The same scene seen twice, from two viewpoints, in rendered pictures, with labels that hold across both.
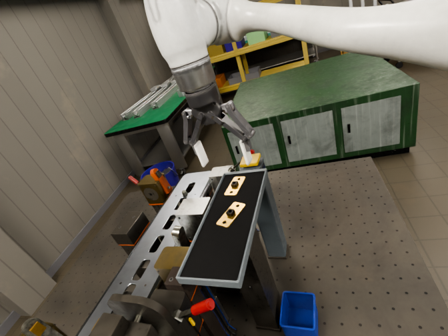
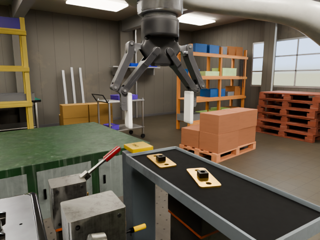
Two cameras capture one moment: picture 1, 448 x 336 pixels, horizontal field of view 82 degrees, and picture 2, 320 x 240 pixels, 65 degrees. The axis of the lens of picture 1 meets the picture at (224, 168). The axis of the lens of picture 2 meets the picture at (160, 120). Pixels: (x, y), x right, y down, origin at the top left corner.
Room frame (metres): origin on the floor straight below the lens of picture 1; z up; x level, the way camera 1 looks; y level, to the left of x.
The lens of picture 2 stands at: (0.34, 0.42, 1.34)
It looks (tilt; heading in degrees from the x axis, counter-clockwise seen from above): 10 degrees down; 303
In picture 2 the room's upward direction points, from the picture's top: straight up
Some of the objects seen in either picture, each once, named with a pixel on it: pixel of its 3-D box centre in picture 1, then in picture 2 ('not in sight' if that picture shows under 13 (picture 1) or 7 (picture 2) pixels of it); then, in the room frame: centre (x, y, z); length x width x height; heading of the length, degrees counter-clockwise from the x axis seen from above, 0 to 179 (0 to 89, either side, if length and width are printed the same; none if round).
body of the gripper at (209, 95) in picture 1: (205, 105); (160, 42); (0.62, -0.01, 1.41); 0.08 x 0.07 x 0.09; 56
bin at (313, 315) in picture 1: (300, 317); not in sight; (0.44, -0.06, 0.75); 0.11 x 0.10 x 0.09; 153
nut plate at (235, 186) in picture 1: (235, 184); (160, 158); (0.62, -0.01, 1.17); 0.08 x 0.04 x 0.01; 146
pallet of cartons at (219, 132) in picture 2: not in sight; (218, 130); (1.84, -3.91, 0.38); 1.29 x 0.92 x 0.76; 69
